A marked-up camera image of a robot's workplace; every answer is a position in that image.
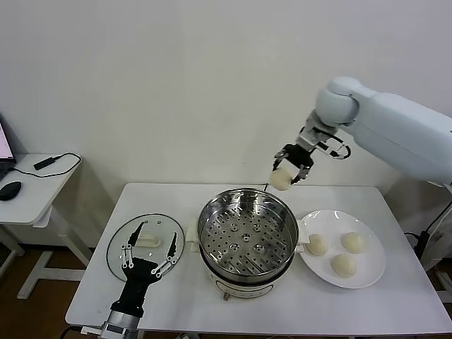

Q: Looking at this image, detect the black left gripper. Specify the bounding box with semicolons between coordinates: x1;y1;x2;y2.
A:
111;220;179;315

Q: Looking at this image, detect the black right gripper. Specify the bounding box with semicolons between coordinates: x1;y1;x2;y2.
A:
272;143;314;185

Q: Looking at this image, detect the round glass pot lid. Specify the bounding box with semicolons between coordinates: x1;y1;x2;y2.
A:
106;213;186;285

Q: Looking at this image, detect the white steamed baozi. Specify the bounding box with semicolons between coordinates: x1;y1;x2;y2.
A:
305;233;328;256
330;254;358;279
270;167;294;192
340;232;364;254

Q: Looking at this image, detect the stainless steel steamer basket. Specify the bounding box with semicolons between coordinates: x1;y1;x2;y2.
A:
196;189;300;280

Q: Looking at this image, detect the white round plate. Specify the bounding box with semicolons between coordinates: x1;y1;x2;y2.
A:
298;210;386;290

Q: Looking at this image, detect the white electric cooker base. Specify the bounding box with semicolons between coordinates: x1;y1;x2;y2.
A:
185;218;310;302

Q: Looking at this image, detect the white side table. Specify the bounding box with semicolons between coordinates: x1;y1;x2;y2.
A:
0;153;95;301

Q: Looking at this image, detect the black usb dongle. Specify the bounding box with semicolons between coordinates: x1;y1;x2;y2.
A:
33;157;58;171

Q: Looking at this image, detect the black computer mouse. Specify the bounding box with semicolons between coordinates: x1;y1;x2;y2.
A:
0;181;23;202

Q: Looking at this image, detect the black power adapter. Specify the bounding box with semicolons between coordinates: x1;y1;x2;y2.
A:
417;230;430;261

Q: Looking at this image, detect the black laptop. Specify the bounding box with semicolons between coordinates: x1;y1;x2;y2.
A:
0;112;18;179

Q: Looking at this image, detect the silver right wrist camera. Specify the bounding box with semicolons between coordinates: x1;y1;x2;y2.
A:
319;136;351;160

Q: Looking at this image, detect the thin black dongle cable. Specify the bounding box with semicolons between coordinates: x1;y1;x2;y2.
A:
8;153;83;177

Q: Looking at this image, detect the black power cable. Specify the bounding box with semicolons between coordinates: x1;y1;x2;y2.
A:
403;199;452;238

